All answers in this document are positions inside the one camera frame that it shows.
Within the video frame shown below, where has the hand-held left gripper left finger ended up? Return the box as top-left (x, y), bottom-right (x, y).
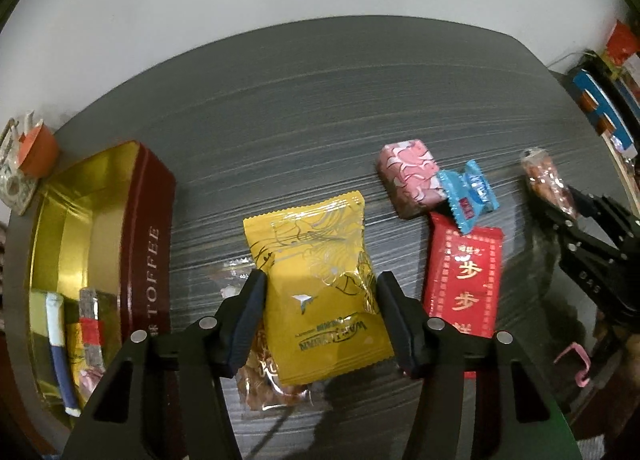
top-left (60, 270), bottom-right (268, 460)

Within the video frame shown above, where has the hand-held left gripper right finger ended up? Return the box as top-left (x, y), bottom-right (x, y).
top-left (376, 270), bottom-right (576, 460)

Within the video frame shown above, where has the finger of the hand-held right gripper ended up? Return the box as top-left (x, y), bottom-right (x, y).
top-left (530, 193), bottom-right (640, 327)
top-left (565, 184), bottom-right (640, 242)

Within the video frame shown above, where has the clear packet of brown snacks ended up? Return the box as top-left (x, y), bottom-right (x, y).
top-left (222, 260), bottom-right (326, 413)

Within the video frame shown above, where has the red snack packet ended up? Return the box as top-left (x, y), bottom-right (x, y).
top-left (422, 213), bottom-right (505, 380)

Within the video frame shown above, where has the clear fried dough twist packet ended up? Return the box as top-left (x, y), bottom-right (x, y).
top-left (519, 147), bottom-right (576, 216)

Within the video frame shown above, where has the wide yellow snack packet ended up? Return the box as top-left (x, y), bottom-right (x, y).
top-left (243, 190), bottom-right (396, 385)

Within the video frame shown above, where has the red and gold tin box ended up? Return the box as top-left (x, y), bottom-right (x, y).
top-left (20, 140), bottom-right (177, 441)

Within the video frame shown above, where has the blue candy packet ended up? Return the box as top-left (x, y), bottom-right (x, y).
top-left (437, 159), bottom-right (501, 236)

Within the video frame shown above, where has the pink patterned cake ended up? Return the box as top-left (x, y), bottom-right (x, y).
top-left (376, 137), bottom-right (448, 220)

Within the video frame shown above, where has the dark sesame bar red label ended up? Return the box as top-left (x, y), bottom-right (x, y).
top-left (78, 287), bottom-right (106, 371)

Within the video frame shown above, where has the dark bar with pink wrap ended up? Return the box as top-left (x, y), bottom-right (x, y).
top-left (80, 365), bottom-right (108, 398)

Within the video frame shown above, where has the white and navy snack packet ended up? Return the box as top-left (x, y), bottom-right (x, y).
top-left (45, 293), bottom-right (82, 417)

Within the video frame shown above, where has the pink plastic hook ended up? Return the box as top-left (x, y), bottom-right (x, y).
top-left (554, 344), bottom-right (592, 387)

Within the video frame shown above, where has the red and yellow packaging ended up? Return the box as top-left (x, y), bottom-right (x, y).
top-left (602, 20), bottom-right (640, 66)

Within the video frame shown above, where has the orange lidded tea cup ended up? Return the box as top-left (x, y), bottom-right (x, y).
top-left (17, 124), bottom-right (61, 175)

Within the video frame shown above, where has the floral ceramic teapot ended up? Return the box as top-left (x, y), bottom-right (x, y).
top-left (0, 110), bottom-right (41, 216)

